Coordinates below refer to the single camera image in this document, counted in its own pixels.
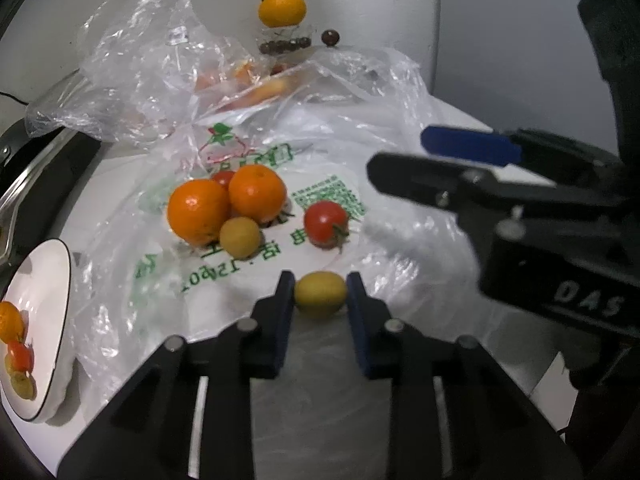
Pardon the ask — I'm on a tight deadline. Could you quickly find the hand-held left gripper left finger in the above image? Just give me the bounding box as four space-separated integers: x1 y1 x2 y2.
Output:
57 270 296 480

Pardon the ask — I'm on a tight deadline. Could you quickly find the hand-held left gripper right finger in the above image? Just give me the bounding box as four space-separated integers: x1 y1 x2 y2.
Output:
345 271 583 480

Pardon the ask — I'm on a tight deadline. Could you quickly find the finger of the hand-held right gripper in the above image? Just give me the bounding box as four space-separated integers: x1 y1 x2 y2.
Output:
366 152 551 241
421 125 621 188

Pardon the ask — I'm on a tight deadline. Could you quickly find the green printed plastic bag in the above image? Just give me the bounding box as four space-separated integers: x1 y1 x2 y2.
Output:
70 45 493 411

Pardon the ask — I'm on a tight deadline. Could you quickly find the small mandarin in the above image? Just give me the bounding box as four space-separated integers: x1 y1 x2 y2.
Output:
0 301 26 343
167 178 232 247
228 164 287 223

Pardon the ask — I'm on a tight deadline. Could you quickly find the white plate with black rim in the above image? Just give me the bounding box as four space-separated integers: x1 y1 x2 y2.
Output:
0 238 76 423

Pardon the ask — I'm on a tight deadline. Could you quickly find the grey door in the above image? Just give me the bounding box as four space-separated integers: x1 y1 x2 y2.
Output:
430 0 621 156

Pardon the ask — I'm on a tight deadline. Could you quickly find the orange peel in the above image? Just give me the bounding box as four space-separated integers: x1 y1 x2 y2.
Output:
220 77 293 111

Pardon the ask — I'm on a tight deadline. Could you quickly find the large orange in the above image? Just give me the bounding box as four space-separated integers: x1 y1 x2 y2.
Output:
258 0 307 28

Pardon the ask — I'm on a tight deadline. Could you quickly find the black wok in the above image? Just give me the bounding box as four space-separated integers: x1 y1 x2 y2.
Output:
0 120 103 266

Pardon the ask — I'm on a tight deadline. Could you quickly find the crumpled clear plastic bag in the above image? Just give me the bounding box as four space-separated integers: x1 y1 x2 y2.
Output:
25 0 321 151

